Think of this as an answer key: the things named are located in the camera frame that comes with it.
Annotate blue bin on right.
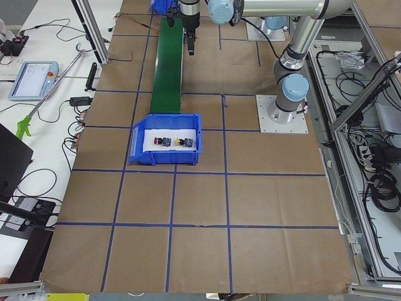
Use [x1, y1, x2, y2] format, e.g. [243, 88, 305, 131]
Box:
[150, 0, 172, 14]

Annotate red push button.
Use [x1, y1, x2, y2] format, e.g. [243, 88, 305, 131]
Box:
[154, 137, 172, 147]

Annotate black power adapter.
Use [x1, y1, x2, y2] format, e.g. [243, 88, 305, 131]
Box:
[69, 97, 93, 107]

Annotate green conveyor belt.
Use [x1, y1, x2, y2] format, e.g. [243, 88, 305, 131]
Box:
[150, 17, 184, 114]

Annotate white foam pad left bin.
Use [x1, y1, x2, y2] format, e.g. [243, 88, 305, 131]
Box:
[143, 129, 197, 151]

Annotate black handle bar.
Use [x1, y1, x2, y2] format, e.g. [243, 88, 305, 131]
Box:
[85, 62, 98, 92]

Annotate aluminium frame post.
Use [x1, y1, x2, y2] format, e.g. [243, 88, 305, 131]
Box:
[71, 0, 109, 65]

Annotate teach pendant tablet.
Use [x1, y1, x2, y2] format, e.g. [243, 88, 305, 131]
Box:
[8, 61, 59, 101]

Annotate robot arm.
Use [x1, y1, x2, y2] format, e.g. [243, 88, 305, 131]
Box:
[261, 16, 287, 34]
[207, 1, 323, 125]

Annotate red orange wires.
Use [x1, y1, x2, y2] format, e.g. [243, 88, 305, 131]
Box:
[114, 12, 161, 34]

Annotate yellow push button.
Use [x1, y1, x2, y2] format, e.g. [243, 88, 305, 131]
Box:
[175, 138, 194, 148]

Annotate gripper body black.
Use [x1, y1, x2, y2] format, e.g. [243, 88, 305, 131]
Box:
[179, 0, 200, 30]

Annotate blue bin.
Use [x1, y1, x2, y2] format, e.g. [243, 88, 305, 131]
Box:
[150, 0, 172, 14]
[129, 114, 202, 166]

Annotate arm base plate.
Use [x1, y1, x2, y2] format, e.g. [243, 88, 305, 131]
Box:
[256, 95, 308, 134]
[246, 16, 288, 42]

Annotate blue bin on left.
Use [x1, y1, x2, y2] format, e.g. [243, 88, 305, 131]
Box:
[129, 114, 202, 166]

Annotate green handled reacher grabber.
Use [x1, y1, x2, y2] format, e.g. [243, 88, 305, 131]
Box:
[16, 45, 93, 140]

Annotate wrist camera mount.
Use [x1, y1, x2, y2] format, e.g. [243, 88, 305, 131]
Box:
[166, 0, 179, 28]

